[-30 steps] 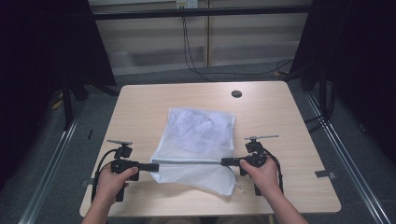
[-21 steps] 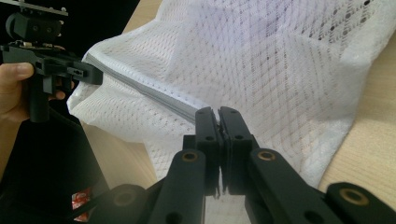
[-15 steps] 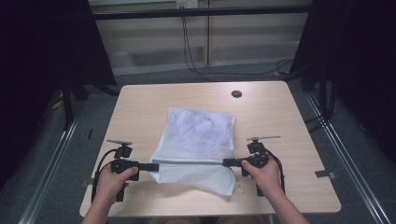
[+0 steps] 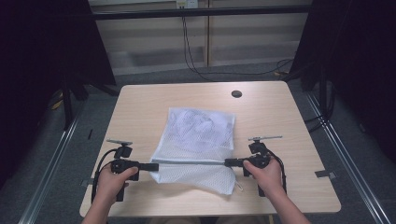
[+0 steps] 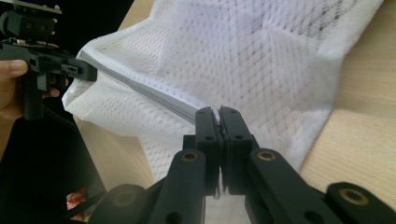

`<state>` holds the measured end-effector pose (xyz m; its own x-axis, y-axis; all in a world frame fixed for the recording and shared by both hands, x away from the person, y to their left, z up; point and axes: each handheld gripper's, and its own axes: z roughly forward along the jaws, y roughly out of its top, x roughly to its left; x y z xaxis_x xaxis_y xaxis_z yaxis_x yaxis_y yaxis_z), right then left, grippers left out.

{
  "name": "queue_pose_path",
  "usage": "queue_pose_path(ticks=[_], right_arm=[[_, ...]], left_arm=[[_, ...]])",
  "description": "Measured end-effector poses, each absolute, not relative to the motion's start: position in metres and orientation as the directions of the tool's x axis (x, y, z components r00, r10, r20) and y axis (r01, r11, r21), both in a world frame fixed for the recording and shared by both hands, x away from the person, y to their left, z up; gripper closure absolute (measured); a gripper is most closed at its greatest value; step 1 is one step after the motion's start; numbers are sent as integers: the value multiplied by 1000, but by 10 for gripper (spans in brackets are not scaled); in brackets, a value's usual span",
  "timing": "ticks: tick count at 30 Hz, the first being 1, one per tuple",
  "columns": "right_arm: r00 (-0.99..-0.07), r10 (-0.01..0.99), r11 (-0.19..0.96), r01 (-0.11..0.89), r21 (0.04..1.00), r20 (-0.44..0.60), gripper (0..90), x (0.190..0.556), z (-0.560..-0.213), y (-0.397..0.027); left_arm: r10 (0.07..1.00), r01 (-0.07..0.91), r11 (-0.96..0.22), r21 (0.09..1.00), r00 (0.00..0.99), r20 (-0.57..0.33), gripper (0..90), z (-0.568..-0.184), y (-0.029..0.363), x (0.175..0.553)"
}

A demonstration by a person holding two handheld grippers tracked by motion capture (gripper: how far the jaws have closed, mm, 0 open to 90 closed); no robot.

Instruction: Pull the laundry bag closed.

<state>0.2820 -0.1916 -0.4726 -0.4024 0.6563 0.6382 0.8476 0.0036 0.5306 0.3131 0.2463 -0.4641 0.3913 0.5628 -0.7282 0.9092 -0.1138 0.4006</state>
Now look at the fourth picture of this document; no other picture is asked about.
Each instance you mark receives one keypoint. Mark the yellow floor item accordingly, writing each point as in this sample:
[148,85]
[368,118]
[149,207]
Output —
[57,104]

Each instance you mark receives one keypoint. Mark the grey tape piece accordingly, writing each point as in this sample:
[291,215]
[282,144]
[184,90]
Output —
[325,174]
[88,182]

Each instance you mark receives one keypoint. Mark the white mesh laundry bag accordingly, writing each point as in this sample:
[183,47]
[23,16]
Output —
[193,155]

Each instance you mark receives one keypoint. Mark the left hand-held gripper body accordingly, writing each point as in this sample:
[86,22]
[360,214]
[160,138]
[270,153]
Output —
[123,165]

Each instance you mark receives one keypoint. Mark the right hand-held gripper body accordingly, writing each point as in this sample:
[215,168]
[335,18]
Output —
[258,155]

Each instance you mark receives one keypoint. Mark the person's right hand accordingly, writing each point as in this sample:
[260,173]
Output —
[264,179]

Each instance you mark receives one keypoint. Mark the dark round table grommet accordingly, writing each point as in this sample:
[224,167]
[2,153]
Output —
[236,94]

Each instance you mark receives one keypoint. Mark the white wall outlet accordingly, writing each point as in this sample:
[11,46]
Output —
[186,3]

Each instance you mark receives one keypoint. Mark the metal floor rail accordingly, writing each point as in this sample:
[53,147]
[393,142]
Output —
[348,161]
[49,174]

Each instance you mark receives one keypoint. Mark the small black floor strip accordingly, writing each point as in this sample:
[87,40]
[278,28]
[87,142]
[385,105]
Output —
[90,134]

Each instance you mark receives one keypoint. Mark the white garment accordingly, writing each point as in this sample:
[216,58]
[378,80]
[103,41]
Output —
[200,127]

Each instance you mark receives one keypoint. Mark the black horizontal metal bar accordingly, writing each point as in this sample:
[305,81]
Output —
[199,13]

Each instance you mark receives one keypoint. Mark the dark curtain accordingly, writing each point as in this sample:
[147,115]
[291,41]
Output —
[37,77]
[361,68]

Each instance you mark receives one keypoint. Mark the black metal stand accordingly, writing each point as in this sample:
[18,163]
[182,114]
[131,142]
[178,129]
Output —
[67,105]

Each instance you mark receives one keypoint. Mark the person's left hand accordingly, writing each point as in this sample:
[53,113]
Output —
[113,183]

